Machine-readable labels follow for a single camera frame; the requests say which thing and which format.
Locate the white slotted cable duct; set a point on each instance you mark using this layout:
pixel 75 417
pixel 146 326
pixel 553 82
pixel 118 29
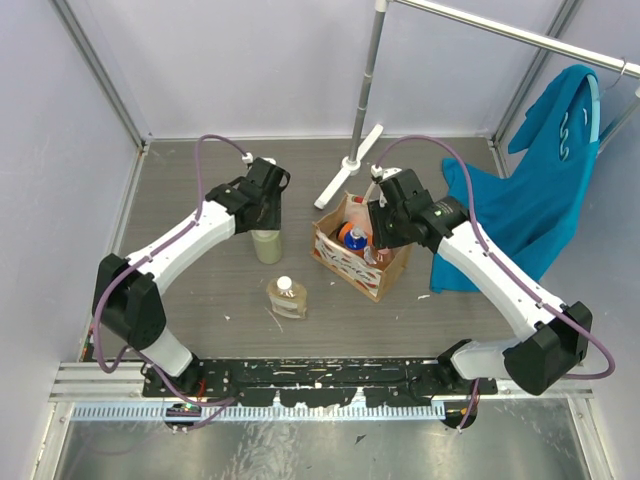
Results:
pixel 160 411

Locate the teal blue t-shirt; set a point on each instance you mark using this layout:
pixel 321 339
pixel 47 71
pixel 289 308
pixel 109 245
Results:
pixel 534 213

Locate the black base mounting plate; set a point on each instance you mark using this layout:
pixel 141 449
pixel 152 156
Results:
pixel 323 382

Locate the horizontal metal rack bar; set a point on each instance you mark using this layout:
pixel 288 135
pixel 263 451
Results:
pixel 544 42

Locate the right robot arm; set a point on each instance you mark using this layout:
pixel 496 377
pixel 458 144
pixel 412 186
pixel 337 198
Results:
pixel 549 335

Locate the orange bottle blue pump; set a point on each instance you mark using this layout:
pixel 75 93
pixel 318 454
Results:
pixel 353 238

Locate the white rack base foot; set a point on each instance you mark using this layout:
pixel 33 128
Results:
pixel 345 175

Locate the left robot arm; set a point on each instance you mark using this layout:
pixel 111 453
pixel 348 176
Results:
pixel 129 290

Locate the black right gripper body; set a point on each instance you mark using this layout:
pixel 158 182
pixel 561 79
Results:
pixel 387 224

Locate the green bottle white cap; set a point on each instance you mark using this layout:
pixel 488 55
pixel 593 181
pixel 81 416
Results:
pixel 267 245

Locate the metal clothes rack pole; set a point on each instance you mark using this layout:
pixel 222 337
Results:
pixel 380 8

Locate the clear yellowish soap bottle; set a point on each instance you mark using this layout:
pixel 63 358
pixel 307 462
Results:
pixel 288 297

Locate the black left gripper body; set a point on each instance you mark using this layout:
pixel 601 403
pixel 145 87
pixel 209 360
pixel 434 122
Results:
pixel 265 215

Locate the pink cap peach bottle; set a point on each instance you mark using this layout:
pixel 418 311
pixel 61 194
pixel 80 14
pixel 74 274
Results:
pixel 381 258

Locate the light blue clothes hanger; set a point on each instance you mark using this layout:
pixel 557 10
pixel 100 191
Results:
pixel 592 114

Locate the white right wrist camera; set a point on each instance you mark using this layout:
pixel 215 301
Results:
pixel 378 173

